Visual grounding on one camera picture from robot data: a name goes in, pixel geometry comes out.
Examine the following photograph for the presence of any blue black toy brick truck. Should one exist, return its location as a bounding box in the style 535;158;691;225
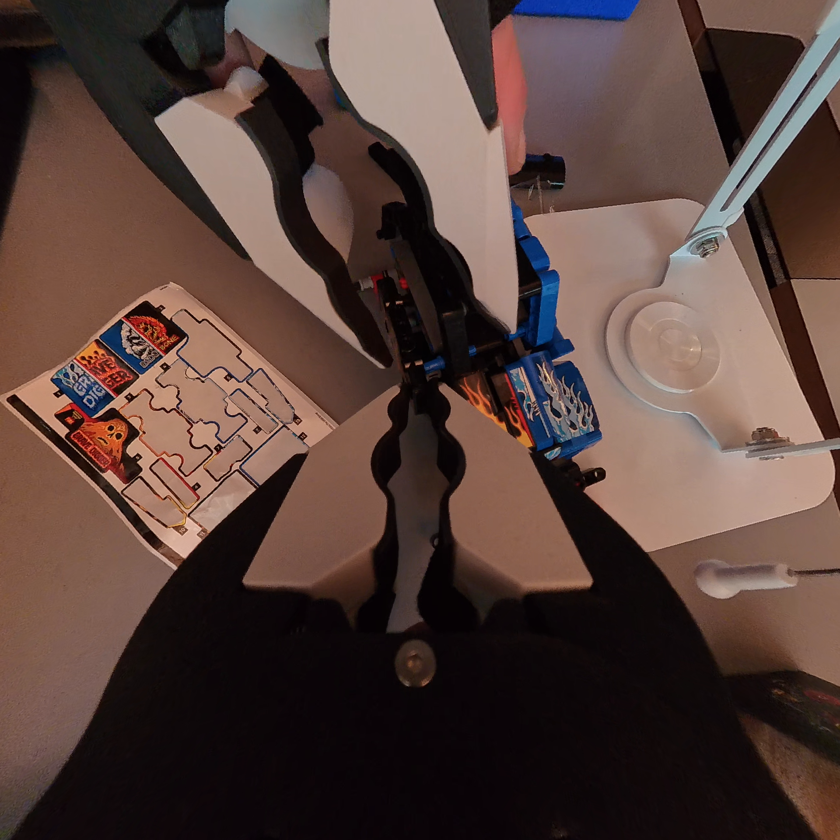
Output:
357;141;606;490

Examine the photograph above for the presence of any brick set box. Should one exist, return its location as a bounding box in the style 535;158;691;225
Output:
727;669;840;840

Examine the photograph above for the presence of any sticker sheet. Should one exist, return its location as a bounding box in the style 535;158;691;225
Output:
0;282;340;571

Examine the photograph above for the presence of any black cylinder part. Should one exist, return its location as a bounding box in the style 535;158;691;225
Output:
508;152;567;193

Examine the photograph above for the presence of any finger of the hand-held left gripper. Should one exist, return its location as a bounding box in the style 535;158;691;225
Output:
317;0;519;336
155;91;396;370

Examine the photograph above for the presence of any white book stand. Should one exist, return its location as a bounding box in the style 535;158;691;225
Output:
524;0;840;601

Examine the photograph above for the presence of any blue storage bin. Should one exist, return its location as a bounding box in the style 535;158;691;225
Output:
512;0;642;21

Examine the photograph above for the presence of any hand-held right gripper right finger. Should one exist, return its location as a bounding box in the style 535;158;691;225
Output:
423;384;596;624

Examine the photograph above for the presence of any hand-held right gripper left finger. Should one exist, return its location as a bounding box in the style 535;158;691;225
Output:
241;384;421;632

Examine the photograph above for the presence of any person's left hand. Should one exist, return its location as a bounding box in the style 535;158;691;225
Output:
492;18;530;174

